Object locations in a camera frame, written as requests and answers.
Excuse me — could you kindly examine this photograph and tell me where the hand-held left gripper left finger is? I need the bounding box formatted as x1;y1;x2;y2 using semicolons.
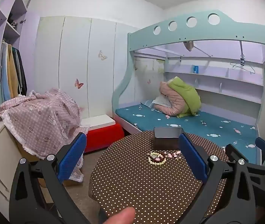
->
9;133;93;224

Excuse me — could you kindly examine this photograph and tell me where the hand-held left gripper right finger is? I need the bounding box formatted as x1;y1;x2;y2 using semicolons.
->
178;133;257;224

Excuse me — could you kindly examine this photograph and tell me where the brown bead bracelet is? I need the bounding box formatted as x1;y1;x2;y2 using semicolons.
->
152;153;168;164

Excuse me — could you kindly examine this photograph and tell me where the dark metal box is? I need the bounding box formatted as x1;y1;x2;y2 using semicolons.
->
153;127;184;150

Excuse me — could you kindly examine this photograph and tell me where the cream bead bracelet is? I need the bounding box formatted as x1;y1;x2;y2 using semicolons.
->
148;152;167;166

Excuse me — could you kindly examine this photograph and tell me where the person's left hand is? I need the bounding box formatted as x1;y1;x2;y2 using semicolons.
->
101;206;136;224

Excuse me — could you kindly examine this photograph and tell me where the blue printed mattress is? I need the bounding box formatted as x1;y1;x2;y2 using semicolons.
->
115;105;263;165

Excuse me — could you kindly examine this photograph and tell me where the red stool white top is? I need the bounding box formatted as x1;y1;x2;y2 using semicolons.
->
83;122;125;153

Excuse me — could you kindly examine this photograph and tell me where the white board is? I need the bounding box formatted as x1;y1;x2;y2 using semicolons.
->
80;115;116;129

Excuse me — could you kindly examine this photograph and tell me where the pink printed blanket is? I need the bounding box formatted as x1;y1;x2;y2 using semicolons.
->
0;88;89;183

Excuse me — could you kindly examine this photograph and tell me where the brown polka dot tablecloth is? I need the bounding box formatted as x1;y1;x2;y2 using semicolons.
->
89;131;231;224

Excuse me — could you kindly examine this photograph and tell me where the pink padded jacket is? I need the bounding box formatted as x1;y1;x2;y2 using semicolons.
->
154;82;189;118

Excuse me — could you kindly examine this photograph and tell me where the green padded jacket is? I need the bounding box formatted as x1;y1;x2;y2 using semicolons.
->
168;77;202;118

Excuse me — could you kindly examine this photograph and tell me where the white pillow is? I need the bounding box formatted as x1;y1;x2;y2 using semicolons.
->
141;95;170;111

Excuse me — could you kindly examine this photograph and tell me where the white bed shelf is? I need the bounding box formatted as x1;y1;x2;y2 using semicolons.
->
164;64;264;104

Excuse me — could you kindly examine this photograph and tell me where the dark hanging garment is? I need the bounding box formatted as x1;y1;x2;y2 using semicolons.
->
15;47;28;95

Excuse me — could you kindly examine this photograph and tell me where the yellow hanging garment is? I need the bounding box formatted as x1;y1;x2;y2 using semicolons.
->
8;44;19;98

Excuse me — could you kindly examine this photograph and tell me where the white wardrobe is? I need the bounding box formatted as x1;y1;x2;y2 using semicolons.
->
33;16;140;122

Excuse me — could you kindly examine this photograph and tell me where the light blue hanging garment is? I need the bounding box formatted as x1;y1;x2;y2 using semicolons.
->
1;42;13;101

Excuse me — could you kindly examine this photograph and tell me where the wire clothes hanger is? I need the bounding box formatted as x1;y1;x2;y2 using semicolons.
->
230;61;256;74

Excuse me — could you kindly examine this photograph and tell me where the teal bunk bed frame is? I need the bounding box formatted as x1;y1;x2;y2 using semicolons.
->
112;10;265;166

